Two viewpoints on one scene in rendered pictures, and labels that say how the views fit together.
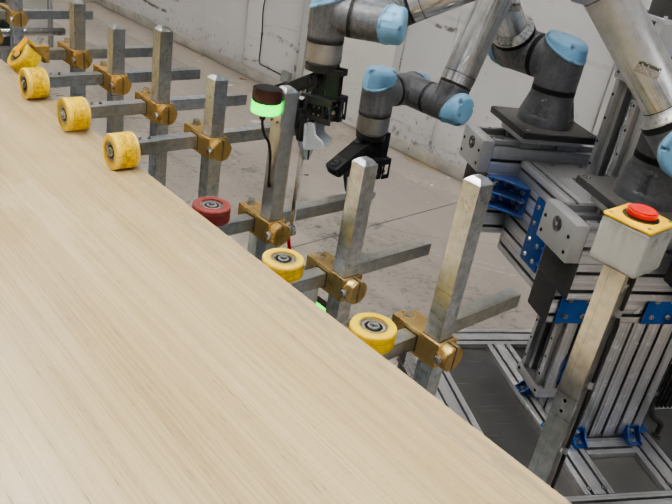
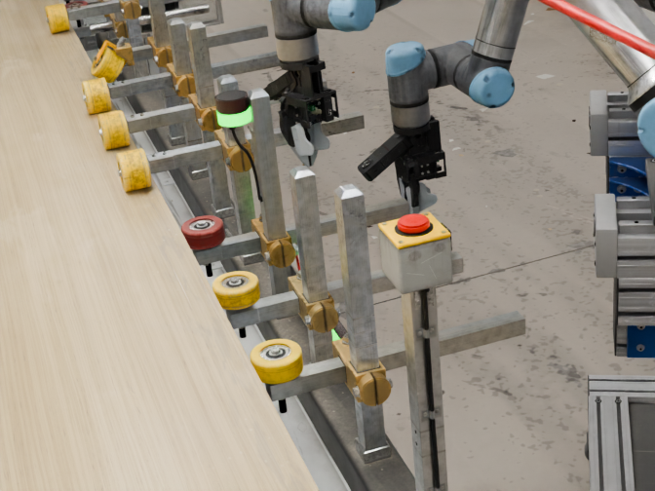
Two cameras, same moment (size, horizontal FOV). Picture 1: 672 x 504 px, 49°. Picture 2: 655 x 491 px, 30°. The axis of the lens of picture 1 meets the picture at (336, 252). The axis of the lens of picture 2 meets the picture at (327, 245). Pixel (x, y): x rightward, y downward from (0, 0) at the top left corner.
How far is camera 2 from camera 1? 1.06 m
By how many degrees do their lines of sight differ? 26
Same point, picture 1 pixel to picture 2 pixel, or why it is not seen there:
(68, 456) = not seen: outside the picture
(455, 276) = (350, 297)
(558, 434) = (420, 471)
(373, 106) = (398, 93)
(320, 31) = (280, 26)
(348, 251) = (305, 272)
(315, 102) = (292, 102)
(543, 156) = not seen: outside the picture
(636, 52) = not seen: hidden behind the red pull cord
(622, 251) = (392, 266)
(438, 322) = (353, 349)
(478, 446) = (288, 471)
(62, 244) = (28, 275)
